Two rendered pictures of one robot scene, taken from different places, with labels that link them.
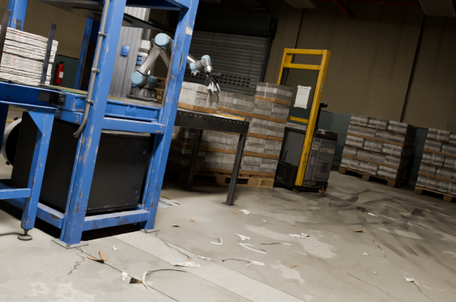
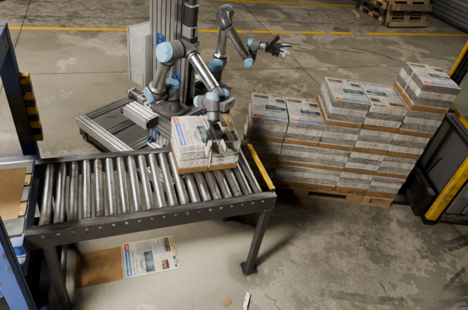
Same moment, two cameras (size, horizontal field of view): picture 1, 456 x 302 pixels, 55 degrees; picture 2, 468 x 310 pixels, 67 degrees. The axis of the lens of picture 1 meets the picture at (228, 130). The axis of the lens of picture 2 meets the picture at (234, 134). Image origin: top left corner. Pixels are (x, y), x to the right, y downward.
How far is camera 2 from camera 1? 315 cm
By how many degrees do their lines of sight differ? 46
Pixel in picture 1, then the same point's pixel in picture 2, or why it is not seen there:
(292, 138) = (454, 144)
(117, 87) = not seen: hidden behind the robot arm
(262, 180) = (370, 198)
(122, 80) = not seen: hidden behind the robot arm
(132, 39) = (166, 26)
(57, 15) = not seen: outside the picture
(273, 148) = (397, 166)
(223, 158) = (306, 172)
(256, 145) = (364, 161)
